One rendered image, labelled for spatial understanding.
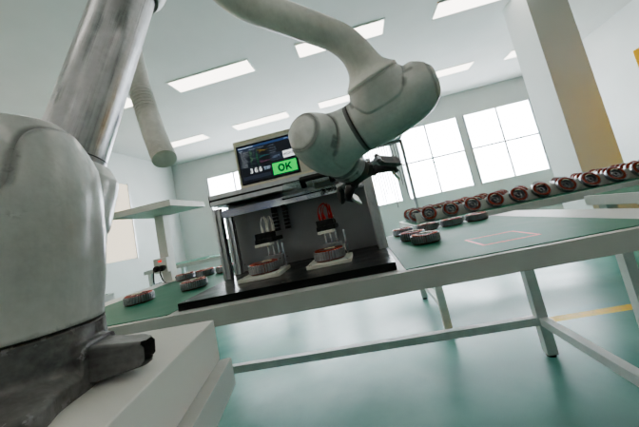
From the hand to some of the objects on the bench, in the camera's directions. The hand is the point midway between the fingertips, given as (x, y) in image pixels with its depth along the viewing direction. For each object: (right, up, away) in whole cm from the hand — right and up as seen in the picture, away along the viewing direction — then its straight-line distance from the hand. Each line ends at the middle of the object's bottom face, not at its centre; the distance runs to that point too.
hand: (377, 187), depth 87 cm
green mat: (+42, -18, +31) cm, 55 cm away
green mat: (-83, -47, +46) cm, 106 cm away
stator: (+25, -22, +27) cm, 42 cm away
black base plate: (-24, -31, +17) cm, 43 cm away
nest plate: (-36, -32, +18) cm, 51 cm away
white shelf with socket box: (-103, -56, +84) cm, 145 cm away
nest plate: (-13, -26, +15) cm, 33 cm away
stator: (-13, -25, +15) cm, 32 cm away
